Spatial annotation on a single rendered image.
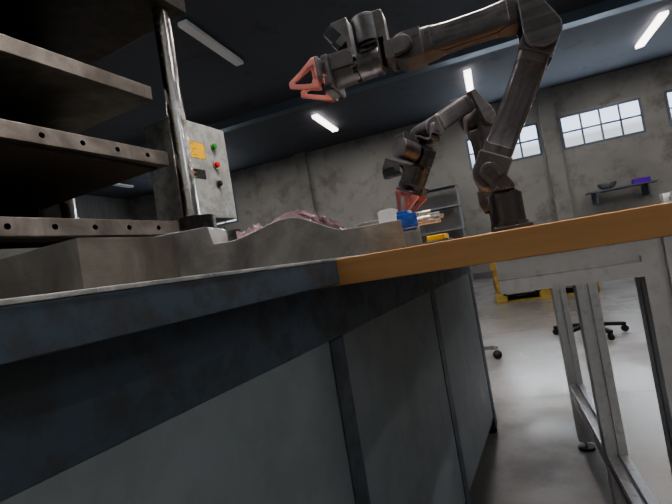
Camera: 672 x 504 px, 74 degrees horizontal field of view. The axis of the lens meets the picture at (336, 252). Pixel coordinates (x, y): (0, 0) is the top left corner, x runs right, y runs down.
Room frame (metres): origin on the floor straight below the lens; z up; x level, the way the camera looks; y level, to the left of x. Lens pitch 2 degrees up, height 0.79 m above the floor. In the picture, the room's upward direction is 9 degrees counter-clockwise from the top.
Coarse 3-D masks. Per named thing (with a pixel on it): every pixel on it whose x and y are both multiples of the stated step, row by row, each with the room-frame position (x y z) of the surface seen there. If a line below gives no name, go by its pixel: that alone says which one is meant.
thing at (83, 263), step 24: (72, 240) 0.52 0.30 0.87; (96, 240) 0.54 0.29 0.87; (120, 240) 0.57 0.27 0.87; (144, 240) 0.60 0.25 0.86; (168, 240) 0.64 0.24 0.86; (0, 264) 0.59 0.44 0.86; (24, 264) 0.56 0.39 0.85; (48, 264) 0.54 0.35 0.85; (72, 264) 0.52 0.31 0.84; (96, 264) 0.53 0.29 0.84; (120, 264) 0.56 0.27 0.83; (144, 264) 0.59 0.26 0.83; (168, 264) 0.63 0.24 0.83; (0, 288) 0.59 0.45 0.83; (24, 288) 0.57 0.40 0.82; (48, 288) 0.54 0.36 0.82; (72, 288) 0.52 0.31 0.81
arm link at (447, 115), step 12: (468, 96) 1.35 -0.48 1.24; (480, 96) 1.35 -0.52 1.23; (444, 108) 1.31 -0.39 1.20; (456, 108) 1.32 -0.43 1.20; (468, 108) 1.35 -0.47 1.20; (480, 108) 1.35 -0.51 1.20; (492, 108) 1.38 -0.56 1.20; (432, 120) 1.24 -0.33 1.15; (444, 120) 1.28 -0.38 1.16; (456, 120) 1.32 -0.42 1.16; (492, 120) 1.38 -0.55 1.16; (420, 132) 1.25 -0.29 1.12; (444, 132) 1.27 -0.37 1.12
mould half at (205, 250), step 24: (192, 240) 0.90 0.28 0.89; (216, 240) 0.91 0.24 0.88; (240, 240) 0.88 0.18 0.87; (264, 240) 0.87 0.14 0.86; (288, 240) 0.86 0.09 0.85; (312, 240) 0.86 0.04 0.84; (336, 240) 0.85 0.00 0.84; (360, 240) 0.84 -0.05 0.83; (384, 240) 0.84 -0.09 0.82; (192, 264) 0.90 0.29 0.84; (216, 264) 0.89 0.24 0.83; (240, 264) 0.88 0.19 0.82; (264, 264) 0.87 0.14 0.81
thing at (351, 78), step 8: (320, 56) 0.91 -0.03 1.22; (328, 64) 0.91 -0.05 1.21; (352, 64) 0.91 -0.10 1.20; (328, 72) 0.90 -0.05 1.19; (336, 72) 0.92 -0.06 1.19; (344, 72) 0.92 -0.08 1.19; (352, 72) 0.92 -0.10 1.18; (328, 80) 0.91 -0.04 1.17; (336, 80) 0.93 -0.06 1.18; (344, 80) 0.93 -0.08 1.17; (352, 80) 0.93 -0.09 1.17; (360, 80) 0.94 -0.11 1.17; (336, 88) 0.94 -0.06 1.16; (344, 96) 0.99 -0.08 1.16
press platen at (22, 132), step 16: (0, 128) 1.08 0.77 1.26; (16, 128) 1.12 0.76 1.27; (32, 128) 1.15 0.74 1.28; (48, 128) 1.19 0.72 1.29; (32, 144) 1.16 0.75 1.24; (48, 144) 1.19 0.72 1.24; (64, 144) 1.23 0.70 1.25; (80, 144) 1.27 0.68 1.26; (96, 144) 1.32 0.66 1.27; (112, 144) 1.37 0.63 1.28; (128, 144) 1.42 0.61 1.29; (128, 160) 1.43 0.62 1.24; (144, 160) 1.47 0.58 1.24; (160, 160) 1.53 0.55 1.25
